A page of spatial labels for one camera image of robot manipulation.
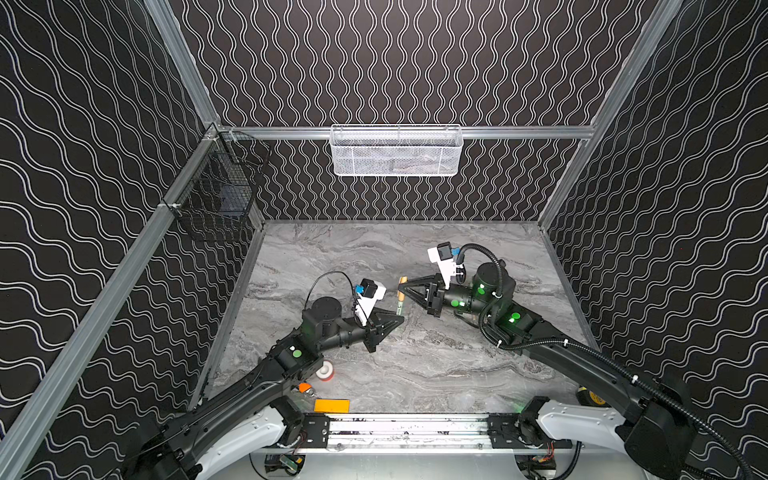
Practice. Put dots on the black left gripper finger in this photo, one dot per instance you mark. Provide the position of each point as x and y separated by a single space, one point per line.
385 318
389 330

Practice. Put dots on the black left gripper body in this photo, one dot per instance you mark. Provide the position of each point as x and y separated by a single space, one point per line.
369 334

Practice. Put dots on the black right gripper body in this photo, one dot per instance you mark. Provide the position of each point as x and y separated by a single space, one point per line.
435 295

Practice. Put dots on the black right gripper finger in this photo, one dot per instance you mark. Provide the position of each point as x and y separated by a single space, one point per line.
425 282
419 295

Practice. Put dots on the light green pen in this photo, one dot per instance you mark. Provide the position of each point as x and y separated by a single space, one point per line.
401 296

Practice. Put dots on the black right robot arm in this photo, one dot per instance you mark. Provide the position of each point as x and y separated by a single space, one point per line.
650 419

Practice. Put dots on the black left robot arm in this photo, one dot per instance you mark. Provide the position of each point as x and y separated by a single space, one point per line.
256 411

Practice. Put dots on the red white tape roll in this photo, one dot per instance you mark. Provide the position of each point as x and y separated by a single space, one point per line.
326 371

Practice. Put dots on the yellow card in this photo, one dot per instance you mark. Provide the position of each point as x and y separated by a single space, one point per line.
332 406

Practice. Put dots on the yellow black tape measure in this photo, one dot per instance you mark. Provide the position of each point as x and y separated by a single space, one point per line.
588 398

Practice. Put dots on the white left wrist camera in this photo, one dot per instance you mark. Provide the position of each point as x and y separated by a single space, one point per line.
367 293

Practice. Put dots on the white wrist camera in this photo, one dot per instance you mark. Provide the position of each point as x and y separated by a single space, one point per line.
445 256
367 293

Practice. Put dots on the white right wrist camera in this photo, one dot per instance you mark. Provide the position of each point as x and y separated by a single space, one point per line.
445 256

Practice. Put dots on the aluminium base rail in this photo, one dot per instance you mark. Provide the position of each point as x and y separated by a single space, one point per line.
414 432

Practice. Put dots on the white wire mesh basket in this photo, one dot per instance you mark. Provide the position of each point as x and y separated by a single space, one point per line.
388 150

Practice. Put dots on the black wire mesh basket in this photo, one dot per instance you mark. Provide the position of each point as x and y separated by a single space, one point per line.
216 202

